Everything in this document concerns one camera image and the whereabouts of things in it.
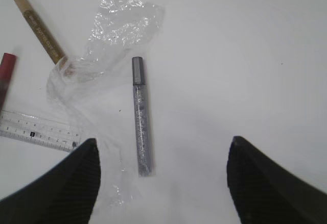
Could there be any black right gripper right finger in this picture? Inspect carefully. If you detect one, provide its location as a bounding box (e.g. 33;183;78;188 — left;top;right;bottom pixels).
226;136;326;223

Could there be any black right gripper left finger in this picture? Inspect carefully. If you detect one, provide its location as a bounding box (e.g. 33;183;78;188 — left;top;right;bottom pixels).
1;138;101;223

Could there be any clear plastic sheet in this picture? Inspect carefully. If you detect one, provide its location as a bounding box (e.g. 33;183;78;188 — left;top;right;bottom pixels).
47;0;165;206

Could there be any clear plastic ruler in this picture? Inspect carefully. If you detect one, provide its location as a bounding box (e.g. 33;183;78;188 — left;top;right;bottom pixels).
1;111;81;152

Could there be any silver glitter pen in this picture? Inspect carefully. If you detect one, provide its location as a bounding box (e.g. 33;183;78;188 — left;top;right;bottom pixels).
132;57;154;177

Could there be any gold glitter pen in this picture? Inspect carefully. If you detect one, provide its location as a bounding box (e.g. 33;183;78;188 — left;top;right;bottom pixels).
14;0;65;64

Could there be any red glitter pen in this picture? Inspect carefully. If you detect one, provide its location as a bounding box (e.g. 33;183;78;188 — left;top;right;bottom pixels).
0;53;17;109

